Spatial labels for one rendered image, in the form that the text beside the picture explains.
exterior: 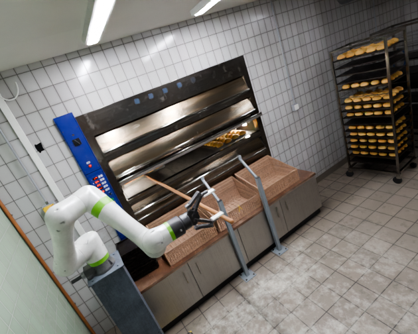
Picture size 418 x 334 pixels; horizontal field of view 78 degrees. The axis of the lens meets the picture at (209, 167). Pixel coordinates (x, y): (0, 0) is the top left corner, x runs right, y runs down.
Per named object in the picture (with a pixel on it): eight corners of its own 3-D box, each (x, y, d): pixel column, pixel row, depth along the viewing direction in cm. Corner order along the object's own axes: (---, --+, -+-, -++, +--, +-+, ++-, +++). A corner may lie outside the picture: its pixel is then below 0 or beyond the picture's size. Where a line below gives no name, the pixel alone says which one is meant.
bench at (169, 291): (138, 309, 286) (115, 270, 266) (291, 201, 375) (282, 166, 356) (153, 348, 237) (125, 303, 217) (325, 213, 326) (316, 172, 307)
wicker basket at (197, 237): (154, 246, 282) (144, 225, 272) (198, 219, 302) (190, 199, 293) (170, 267, 239) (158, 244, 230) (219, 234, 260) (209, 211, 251)
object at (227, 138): (197, 144, 373) (196, 141, 371) (223, 131, 391) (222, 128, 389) (218, 148, 320) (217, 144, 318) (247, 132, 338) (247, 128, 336)
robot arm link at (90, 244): (81, 269, 158) (65, 245, 151) (101, 251, 170) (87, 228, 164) (94, 272, 151) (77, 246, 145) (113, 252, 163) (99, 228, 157)
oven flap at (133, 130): (104, 154, 244) (93, 135, 244) (248, 90, 310) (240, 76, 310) (103, 153, 240) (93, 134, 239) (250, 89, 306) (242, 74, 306)
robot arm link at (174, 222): (179, 242, 115) (171, 226, 112) (170, 233, 126) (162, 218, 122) (190, 235, 118) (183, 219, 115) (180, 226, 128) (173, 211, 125)
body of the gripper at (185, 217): (175, 213, 123) (191, 204, 126) (182, 228, 125) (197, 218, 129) (181, 219, 116) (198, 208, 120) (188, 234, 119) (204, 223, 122)
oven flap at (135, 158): (116, 178, 253) (106, 160, 253) (254, 111, 319) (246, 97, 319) (116, 178, 249) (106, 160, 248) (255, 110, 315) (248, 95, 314)
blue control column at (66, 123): (122, 234, 457) (58, 120, 386) (131, 230, 463) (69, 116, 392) (154, 299, 290) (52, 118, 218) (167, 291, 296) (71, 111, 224)
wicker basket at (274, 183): (239, 193, 326) (233, 173, 316) (272, 172, 346) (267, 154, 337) (265, 203, 283) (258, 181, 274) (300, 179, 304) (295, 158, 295)
